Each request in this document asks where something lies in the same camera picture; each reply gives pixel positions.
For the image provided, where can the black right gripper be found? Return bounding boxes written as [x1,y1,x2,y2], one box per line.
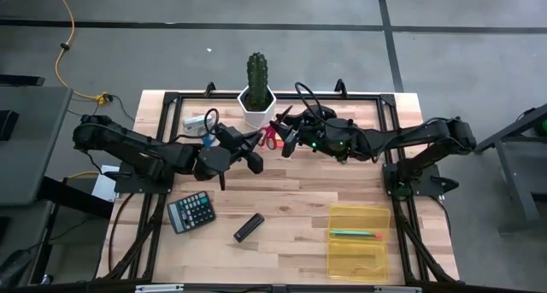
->
[271,115,328,159]

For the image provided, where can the blue-green pencil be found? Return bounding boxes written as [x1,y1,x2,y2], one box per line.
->
[328,229,384,240]

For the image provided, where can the yellow transparent pencil case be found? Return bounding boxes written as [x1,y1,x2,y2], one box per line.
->
[326,204,392,284]

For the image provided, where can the black stapler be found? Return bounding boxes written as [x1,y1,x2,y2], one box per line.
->
[232,213,266,243]

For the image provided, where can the grey side table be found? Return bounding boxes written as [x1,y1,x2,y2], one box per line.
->
[0,85,74,207]

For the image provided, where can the white hexagonal plant pot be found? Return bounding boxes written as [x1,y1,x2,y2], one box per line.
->
[237,85,278,130]

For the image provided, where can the green cactus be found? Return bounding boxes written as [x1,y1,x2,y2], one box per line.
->
[246,51,269,110]

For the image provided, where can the yellow cable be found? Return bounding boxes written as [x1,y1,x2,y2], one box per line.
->
[50,0,113,106]

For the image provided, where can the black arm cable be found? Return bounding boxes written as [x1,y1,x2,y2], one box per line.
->
[203,108,221,137]
[293,81,328,124]

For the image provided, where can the silver metal bracket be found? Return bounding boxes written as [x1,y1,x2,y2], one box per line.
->
[374,286,423,293]
[134,284,185,293]

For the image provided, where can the white paper sheet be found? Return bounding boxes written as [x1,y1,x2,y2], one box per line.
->
[91,164,121,203]

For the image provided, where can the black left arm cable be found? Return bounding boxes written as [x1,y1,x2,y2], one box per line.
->
[203,108,221,137]

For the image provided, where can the black metal table frame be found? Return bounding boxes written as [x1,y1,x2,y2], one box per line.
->
[96,78,461,285]

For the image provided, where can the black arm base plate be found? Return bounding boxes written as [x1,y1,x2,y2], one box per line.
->
[114,162,176,195]
[382,162,461,199]

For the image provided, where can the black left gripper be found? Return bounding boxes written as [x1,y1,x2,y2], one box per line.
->
[215,122,265,175]

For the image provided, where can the dark metal stand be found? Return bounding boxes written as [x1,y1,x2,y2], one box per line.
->
[471,103,547,235]

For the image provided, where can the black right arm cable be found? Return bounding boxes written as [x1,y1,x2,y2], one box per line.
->
[293,81,328,124]

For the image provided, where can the red and blue handled scissors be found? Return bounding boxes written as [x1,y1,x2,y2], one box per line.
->
[257,104,295,152]

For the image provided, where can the black calculator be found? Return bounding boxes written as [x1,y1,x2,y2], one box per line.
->
[166,190,217,235]

